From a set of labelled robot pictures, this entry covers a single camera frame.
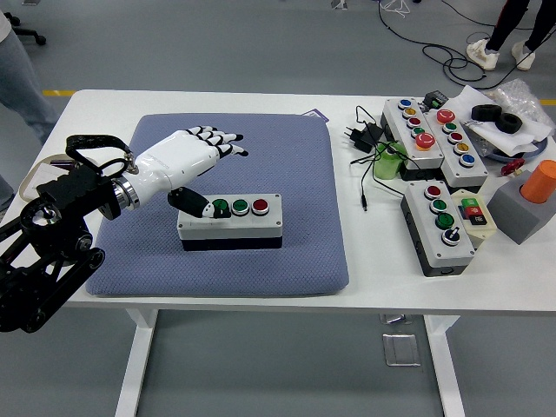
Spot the white black-fingered robot left hand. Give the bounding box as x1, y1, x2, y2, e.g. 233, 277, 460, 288
129, 124, 250, 220

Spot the grey four-button control box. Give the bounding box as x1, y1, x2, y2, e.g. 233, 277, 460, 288
176, 193, 284, 252
400, 180, 477, 278

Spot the grey five-button control box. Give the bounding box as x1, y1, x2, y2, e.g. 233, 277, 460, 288
424, 108, 490, 195
381, 97, 445, 182

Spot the blue-grey textured mat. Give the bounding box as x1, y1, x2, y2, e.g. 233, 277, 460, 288
84, 113, 352, 298

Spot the beige rounded tray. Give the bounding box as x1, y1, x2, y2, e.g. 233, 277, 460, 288
19, 155, 82, 201

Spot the black office chair base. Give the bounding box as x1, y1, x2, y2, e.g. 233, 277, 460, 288
3, 11, 48, 46

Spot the green tape roll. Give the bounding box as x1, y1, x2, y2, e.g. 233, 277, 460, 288
373, 141, 409, 180

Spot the white table leg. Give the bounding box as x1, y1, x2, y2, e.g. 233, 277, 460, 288
115, 308, 160, 417
423, 314, 468, 417

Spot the white table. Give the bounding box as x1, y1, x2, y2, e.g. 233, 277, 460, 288
0, 89, 556, 314

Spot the small black electronic module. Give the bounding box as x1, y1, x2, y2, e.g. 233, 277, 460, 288
423, 89, 449, 109

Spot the white paper sheet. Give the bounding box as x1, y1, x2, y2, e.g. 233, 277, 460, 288
447, 84, 555, 156

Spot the metal floor socket plate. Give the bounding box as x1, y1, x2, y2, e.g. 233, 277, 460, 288
381, 332, 422, 368

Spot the red knob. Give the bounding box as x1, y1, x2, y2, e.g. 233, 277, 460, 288
500, 158, 526, 177

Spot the grey block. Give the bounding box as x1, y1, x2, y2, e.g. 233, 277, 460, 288
486, 169, 552, 245

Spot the clear bubble wrap bag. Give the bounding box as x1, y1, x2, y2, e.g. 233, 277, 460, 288
486, 78, 551, 127

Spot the blue-rimmed round disc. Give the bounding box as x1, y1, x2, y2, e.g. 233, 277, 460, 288
477, 134, 553, 162

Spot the person with white shoes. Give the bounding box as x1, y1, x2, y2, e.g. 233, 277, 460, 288
467, 0, 556, 72

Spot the orange cylinder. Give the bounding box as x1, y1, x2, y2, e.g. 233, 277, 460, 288
520, 159, 556, 204

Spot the black power adapter with cord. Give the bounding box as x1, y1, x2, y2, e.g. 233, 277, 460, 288
344, 105, 409, 213

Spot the white cord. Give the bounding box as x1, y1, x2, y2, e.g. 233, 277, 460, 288
380, 0, 412, 21

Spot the black floor cable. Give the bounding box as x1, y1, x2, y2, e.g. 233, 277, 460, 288
377, 0, 536, 84

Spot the cream switch with coloured keys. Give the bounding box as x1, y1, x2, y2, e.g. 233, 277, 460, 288
450, 189, 499, 251

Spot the black foam ring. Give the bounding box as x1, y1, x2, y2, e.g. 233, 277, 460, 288
471, 103, 503, 122
496, 112, 525, 134

